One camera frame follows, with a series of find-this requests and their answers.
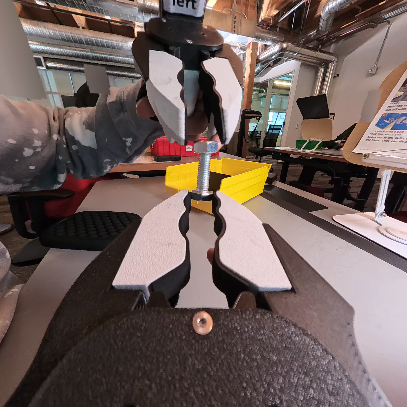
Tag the yellow plastic bin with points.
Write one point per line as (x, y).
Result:
(245, 175)

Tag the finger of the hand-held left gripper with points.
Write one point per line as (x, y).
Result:
(224, 95)
(166, 89)

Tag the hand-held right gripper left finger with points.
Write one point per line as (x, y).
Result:
(152, 254)

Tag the silver hex nut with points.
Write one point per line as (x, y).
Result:
(203, 195)

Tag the silver hex bolt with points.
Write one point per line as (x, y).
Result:
(203, 168)

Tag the instruction sheet stand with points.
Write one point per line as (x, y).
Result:
(381, 127)

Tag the black computer monitor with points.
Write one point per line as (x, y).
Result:
(313, 107)

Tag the black office chair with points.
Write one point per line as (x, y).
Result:
(89, 229)

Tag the person's left forearm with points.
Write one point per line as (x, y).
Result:
(70, 137)

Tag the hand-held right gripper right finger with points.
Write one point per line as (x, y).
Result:
(251, 254)

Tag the red plastic bin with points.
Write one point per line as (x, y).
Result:
(168, 149)

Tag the wooden desk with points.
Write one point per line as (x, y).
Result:
(311, 152)

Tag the person's right hand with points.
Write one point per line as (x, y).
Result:
(210, 255)

